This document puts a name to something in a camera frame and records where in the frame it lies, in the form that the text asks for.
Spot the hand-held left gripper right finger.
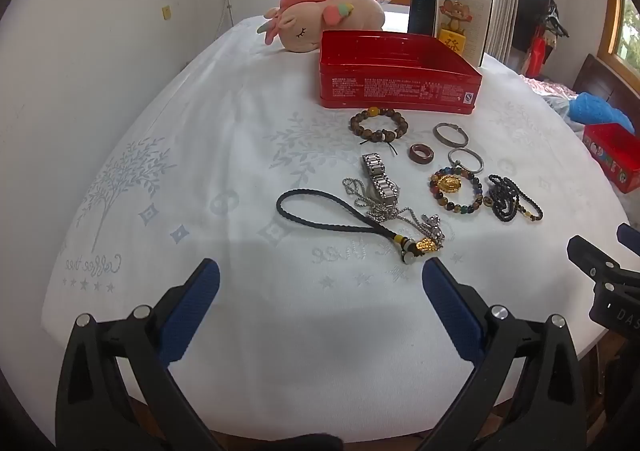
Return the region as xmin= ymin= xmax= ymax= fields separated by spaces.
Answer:
xmin=421 ymin=257 xmax=587 ymax=451

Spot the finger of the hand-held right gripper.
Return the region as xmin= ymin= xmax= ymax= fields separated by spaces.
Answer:
xmin=616 ymin=223 xmax=640 ymax=256
xmin=566 ymin=234 xmax=640 ymax=299

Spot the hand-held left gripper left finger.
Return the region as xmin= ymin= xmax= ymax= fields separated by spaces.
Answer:
xmin=55 ymin=258 xmax=221 ymax=451

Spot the black bead necklace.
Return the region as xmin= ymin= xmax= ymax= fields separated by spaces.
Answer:
xmin=486 ymin=174 xmax=544 ymax=224

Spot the silver metal wristwatch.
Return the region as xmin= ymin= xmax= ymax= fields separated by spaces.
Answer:
xmin=361 ymin=153 xmax=402 ymax=208

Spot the silver bangle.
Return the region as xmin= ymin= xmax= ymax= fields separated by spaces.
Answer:
xmin=433 ymin=123 xmax=469 ymax=148
xmin=447 ymin=147 xmax=485 ymax=175

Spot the red-brown ring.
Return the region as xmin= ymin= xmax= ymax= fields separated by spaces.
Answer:
xmin=407 ymin=143 xmax=438 ymax=166

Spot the brown wooden bead bracelet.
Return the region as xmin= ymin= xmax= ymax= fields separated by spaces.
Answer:
xmin=349 ymin=107 xmax=409 ymax=154

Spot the red tin box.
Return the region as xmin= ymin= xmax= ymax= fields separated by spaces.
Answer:
xmin=316 ymin=30 xmax=483 ymax=116

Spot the small red cartoon tin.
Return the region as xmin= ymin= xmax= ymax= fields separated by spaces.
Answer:
xmin=582 ymin=122 xmax=640 ymax=194

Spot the blue towel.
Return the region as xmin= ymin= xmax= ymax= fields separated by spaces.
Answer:
xmin=570 ymin=92 xmax=636 ymax=136

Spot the dark wooden headboard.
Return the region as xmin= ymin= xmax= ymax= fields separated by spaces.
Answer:
xmin=572 ymin=53 xmax=640 ymax=132

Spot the pink patterned blanket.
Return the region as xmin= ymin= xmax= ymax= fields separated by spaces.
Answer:
xmin=520 ymin=73 xmax=581 ymax=104

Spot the wooden framed side window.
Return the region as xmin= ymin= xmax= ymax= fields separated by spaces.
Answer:
xmin=602 ymin=0 xmax=640 ymax=72

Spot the dark hanging clothing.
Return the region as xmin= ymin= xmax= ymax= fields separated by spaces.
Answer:
xmin=515 ymin=0 xmax=551 ymax=52

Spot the cartoon mouse greeting card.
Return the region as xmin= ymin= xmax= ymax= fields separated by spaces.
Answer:
xmin=435 ymin=0 xmax=494 ymax=68

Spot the dark blue booklet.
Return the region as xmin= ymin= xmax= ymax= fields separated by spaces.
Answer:
xmin=407 ymin=0 xmax=440 ymax=38

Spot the pink plush unicorn toy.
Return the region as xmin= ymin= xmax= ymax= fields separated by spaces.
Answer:
xmin=257 ymin=0 xmax=387 ymax=53

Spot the black braided cord gold charm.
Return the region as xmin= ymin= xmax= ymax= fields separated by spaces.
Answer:
xmin=276 ymin=188 xmax=443 ymax=266

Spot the silver ball chain necklace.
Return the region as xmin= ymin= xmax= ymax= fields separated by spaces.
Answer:
xmin=342 ymin=176 xmax=453 ymax=252

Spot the multicoloured bead bracelet gold pendant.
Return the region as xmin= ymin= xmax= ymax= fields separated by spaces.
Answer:
xmin=427 ymin=168 xmax=485 ymax=216

